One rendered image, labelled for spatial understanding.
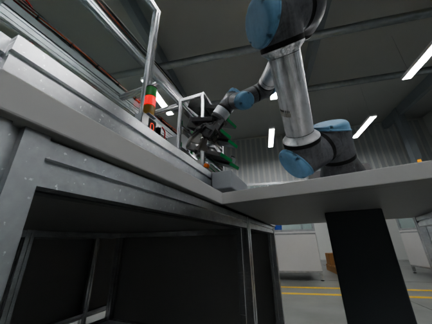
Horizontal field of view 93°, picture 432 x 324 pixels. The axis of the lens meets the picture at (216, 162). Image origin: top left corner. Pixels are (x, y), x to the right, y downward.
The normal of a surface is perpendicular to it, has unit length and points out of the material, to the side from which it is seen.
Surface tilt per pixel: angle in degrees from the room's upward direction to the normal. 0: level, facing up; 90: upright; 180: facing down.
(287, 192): 90
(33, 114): 90
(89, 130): 90
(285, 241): 90
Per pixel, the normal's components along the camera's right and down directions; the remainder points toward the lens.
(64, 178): 0.92, -0.15
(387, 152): -0.22, -0.35
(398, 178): -0.54, -0.29
